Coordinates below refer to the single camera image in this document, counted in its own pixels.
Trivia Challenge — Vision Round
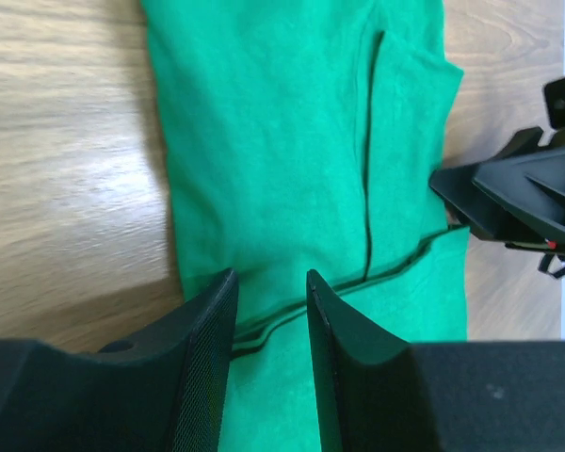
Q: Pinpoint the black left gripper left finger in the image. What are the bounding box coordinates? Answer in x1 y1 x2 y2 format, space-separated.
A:
0 269 238 451

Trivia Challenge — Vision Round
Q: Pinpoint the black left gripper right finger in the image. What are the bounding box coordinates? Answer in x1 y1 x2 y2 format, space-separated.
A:
306 271 565 451

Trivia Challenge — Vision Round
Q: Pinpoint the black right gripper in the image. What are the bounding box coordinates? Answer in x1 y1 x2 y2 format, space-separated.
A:
428 70 565 291

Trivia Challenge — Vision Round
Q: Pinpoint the green t shirt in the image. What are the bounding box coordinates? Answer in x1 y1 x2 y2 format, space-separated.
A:
143 1 469 451

